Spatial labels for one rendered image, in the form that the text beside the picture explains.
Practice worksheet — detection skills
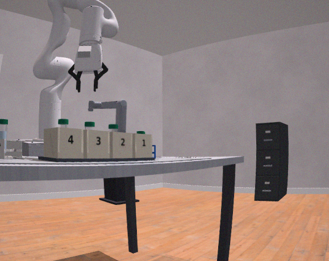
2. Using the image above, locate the beige bucket adapter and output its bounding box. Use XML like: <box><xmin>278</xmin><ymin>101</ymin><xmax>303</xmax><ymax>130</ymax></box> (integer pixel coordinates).
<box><xmin>84</xmin><ymin>129</ymin><xmax>110</xmax><ymax>158</ymax></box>
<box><xmin>44</xmin><ymin>127</ymin><xmax>84</xmax><ymax>158</ymax></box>
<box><xmin>110</xmin><ymin>132</ymin><xmax>132</xmax><ymax>158</ymax></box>
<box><xmin>132</xmin><ymin>133</ymin><xmax>152</xmax><ymax>158</ymax></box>

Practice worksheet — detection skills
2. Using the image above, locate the white tube rack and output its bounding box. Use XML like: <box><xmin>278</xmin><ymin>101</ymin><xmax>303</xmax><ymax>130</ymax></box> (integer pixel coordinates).
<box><xmin>0</xmin><ymin>139</ymin><xmax>22</xmax><ymax>159</ymax></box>

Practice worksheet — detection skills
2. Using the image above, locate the green tube cap with orange dot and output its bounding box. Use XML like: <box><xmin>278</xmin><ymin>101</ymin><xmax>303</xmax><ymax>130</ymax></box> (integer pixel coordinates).
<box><xmin>58</xmin><ymin>119</ymin><xmax>69</xmax><ymax>128</ymax></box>
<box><xmin>109</xmin><ymin>124</ymin><xmax>118</xmax><ymax>132</ymax></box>

